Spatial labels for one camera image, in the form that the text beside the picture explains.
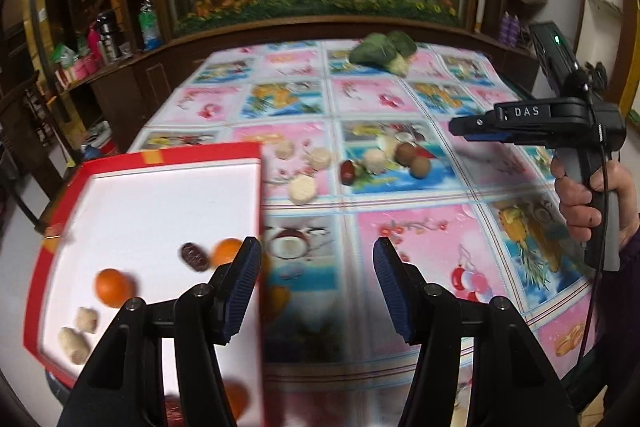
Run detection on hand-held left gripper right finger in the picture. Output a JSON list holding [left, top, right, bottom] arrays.
[[372, 237, 576, 427]]

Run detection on pink bottle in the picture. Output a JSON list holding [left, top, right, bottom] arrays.
[[86, 24, 103, 68]]

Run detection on orange tangerine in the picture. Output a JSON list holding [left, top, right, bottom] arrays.
[[95, 269, 137, 309], [210, 238, 246, 269], [222, 381, 249, 425]]

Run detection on person's right hand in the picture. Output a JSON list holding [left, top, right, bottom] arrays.
[[550, 152, 640, 250]]

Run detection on dark wooden chair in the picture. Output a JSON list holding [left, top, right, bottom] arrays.
[[0, 72, 71, 233]]

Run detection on green leafy vegetable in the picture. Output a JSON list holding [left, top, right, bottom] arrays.
[[348, 31, 417, 75]]

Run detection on printed plastic tablecloth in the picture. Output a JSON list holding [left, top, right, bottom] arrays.
[[125, 38, 601, 427]]

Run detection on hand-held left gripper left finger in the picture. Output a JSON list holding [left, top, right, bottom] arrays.
[[57, 236, 263, 427]]

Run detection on red cardboard box white inside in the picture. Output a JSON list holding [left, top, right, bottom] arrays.
[[24, 142, 268, 427]]

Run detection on purple bottles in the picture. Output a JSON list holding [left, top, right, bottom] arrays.
[[500, 12, 521, 48]]

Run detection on dark thermos flask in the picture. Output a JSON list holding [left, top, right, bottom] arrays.
[[96, 11, 121, 62]]

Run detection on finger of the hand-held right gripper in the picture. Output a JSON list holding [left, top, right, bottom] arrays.
[[448, 114, 512, 145]]

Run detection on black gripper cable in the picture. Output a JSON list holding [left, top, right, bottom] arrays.
[[562, 122, 613, 388]]

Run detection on dark wrinkled date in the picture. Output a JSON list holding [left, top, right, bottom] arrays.
[[180, 242, 209, 272]]

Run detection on green plastic bottle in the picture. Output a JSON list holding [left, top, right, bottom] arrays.
[[138, 0, 162, 50]]

